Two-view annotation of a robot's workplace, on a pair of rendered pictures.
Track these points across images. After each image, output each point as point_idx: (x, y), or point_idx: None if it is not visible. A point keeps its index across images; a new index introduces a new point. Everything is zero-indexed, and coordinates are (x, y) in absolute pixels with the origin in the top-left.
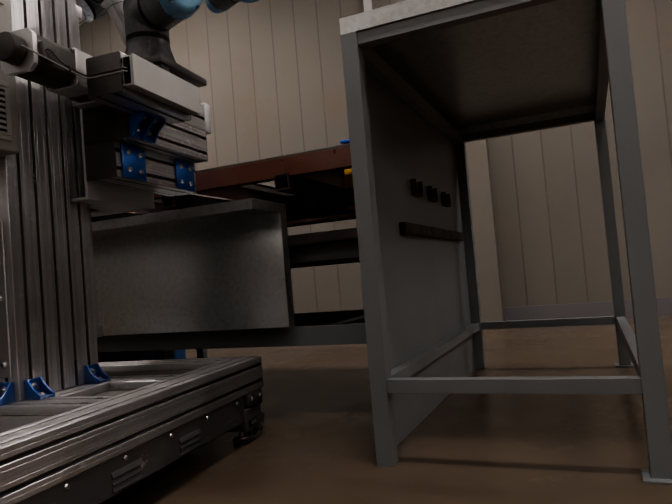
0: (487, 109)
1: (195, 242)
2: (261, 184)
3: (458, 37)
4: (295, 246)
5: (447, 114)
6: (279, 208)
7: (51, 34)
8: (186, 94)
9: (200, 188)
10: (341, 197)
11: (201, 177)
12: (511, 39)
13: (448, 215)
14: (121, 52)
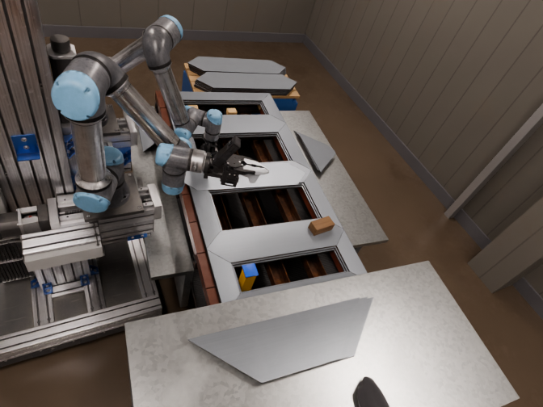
0: (410, 306)
1: None
2: (267, 186)
3: (225, 371)
4: (196, 284)
5: (384, 276)
6: (184, 274)
7: (43, 169)
8: (86, 255)
9: (183, 207)
10: None
11: (183, 204)
12: (267, 402)
13: None
14: (24, 253)
